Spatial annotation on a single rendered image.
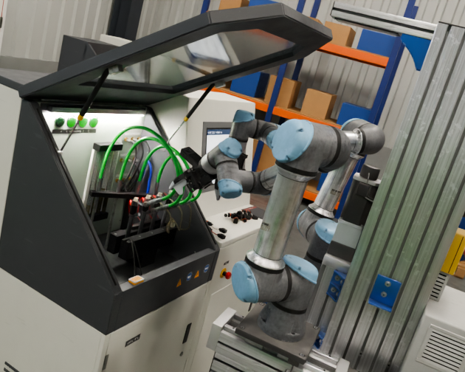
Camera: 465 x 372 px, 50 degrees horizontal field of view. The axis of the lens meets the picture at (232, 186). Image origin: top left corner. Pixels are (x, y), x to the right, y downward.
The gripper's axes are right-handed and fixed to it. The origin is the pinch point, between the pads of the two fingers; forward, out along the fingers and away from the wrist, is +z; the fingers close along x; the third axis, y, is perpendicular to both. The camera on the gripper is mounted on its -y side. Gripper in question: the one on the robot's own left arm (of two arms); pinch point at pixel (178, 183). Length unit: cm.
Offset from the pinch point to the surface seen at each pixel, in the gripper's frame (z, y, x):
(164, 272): 16.2, 27.8, -11.7
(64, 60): 291, -241, 164
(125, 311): 16, 34, -33
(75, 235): 12.4, 4.0, -40.2
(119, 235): 32.9, 5.3, -13.1
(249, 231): 36, 25, 56
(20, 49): 384, -321, 172
